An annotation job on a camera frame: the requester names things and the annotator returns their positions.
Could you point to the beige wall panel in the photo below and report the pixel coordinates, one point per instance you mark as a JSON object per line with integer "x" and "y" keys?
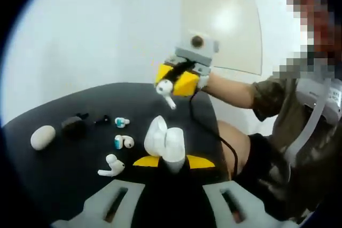
{"x": 227, "y": 25}

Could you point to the person's right leg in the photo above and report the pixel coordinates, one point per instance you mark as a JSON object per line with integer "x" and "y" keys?
{"x": 240, "y": 137}

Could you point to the black charging case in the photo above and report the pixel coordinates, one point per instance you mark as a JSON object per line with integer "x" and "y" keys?
{"x": 73, "y": 127}

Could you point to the white oval charging case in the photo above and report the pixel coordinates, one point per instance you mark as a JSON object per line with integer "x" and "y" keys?
{"x": 42, "y": 137}

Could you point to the person's olive shirt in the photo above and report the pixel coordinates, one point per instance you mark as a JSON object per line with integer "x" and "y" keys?
{"x": 278, "y": 105}

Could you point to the teal and white earphone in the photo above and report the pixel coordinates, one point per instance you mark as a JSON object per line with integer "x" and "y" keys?
{"x": 120, "y": 122}
{"x": 123, "y": 142}

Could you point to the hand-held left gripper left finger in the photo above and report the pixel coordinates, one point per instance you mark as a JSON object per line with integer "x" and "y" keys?
{"x": 91, "y": 212}

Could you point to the grey chest-worn device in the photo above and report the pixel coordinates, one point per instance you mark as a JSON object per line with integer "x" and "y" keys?
{"x": 307, "y": 92}

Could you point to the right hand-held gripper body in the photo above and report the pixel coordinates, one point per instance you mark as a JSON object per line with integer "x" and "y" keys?
{"x": 197, "y": 49}

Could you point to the black earphone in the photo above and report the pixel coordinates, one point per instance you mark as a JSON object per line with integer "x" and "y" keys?
{"x": 102, "y": 119}
{"x": 81, "y": 115}

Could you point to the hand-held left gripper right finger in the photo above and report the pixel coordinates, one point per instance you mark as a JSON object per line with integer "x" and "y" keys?
{"x": 253, "y": 209}

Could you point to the white rounded charging case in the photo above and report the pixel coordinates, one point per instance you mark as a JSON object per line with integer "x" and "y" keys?
{"x": 173, "y": 145}

